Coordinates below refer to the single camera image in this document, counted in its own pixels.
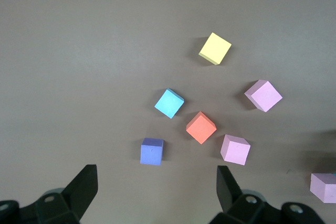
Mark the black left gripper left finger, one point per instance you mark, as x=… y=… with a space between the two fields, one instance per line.
x=65 y=203

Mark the blue foam cube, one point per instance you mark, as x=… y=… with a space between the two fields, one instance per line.
x=169 y=103

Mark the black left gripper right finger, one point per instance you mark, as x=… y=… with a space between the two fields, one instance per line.
x=241 y=208

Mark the brown table mat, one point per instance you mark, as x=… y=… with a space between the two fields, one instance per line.
x=78 y=64

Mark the pink foam cube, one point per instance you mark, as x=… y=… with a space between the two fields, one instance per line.
x=324 y=188
x=235 y=150
x=263 y=96

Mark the purple foam cube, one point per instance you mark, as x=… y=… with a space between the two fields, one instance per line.
x=152 y=153

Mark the orange foam cube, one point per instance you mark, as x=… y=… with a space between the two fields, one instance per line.
x=201 y=127

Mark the yellow foam cube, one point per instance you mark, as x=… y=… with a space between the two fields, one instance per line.
x=215 y=48

